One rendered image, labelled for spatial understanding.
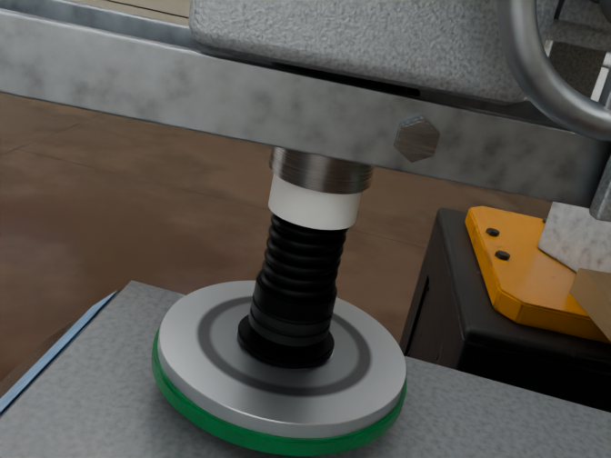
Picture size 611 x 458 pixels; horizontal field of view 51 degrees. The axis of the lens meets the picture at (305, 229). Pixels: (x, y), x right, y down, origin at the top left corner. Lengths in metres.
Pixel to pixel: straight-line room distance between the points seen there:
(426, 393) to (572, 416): 0.15
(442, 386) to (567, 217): 0.73
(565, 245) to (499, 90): 0.96
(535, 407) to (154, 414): 0.37
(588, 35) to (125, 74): 0.28
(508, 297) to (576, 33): 0.76
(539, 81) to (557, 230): 1.02
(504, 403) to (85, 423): 0.39
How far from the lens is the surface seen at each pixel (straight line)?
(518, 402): 0.69
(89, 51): 0.43
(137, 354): 0.62
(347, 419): 0.49
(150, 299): 0.70
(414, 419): 0.61
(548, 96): 0.34
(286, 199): 0.47
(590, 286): 1.16
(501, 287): 1.15
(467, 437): 0.61
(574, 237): 1.32
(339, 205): 0.47
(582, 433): 0.69
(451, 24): 0.37
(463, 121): 0.44
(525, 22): 0.33
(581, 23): 0.41
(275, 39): 0.36
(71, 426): 0.54
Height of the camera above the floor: 1.22
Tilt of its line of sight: 22 degrees down
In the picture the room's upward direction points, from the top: 12 degrees clockwise
